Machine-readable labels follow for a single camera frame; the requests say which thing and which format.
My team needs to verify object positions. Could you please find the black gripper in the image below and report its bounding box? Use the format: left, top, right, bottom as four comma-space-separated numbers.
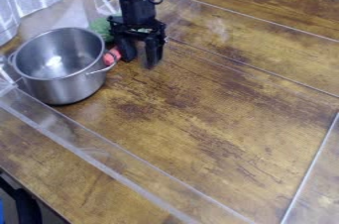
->
109, 0, 166, 68

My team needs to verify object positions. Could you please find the green bumpy toy vegetable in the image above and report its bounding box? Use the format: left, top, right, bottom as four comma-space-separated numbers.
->
89, 17, 114, 43

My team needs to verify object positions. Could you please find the stainless steel pot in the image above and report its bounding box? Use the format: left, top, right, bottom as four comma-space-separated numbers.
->
10, 27, 118, 105

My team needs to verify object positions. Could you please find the clear acrylic table barrier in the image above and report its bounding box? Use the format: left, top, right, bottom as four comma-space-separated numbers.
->
0, 0, 339, 224

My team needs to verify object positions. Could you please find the black table leg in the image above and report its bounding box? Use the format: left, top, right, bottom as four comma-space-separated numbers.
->
0, 176, 43, 224

